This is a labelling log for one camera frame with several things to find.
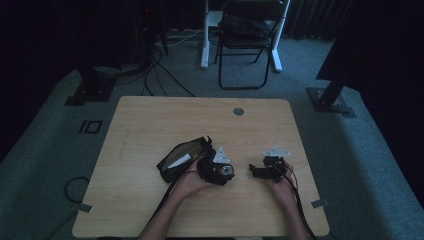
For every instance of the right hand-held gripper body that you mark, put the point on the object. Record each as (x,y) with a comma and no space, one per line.
(275,168)

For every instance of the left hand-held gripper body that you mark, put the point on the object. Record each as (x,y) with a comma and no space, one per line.
(207,170)

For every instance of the white tube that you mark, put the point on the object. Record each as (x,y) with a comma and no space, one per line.
(179,161)

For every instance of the black pencil pouch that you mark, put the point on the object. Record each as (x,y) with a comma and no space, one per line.
(166,173)

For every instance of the person's left hand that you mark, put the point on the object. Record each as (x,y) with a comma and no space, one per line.
(190,183)

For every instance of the person's right hand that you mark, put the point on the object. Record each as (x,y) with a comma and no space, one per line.
(286,190)

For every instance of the grey tape piece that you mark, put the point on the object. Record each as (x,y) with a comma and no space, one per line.
(320,203)
(83,208)

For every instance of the grey table grommet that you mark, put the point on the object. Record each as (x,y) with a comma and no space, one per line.
(238,111)

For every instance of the black folding chair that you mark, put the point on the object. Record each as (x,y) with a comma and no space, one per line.
(246,50)

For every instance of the black stand base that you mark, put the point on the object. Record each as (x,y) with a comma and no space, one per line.
(91,90)

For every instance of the dark equipment with red light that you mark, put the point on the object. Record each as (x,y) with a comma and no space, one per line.
(146,26)

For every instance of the black curtain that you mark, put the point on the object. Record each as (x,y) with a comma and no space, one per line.
(383,50)

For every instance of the black stand with post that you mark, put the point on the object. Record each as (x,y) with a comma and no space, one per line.
(330,98)

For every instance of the white table frame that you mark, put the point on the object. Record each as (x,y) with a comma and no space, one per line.
(205,40)

